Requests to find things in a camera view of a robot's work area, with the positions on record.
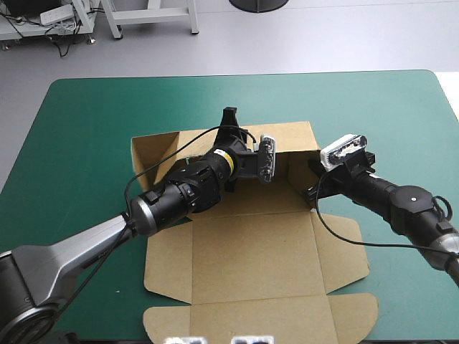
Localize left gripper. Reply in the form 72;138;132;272
214;106;262;181

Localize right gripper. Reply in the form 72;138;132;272
304;151;377;202

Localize brown cardboard box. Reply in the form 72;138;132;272
130;120;380;342

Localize dark round chair base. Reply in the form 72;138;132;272
228;0;290;14

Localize white power strip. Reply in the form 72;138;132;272
39;4;75;27

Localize white equipment cart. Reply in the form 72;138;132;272
0;0;98;52

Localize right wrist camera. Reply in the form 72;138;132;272
319;133;369;171

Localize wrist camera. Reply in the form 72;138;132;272
319;133;369;171
257;133;279;186

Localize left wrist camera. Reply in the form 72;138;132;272
257;133;279;186

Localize white metal frame stand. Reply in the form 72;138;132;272
101;0;201;41

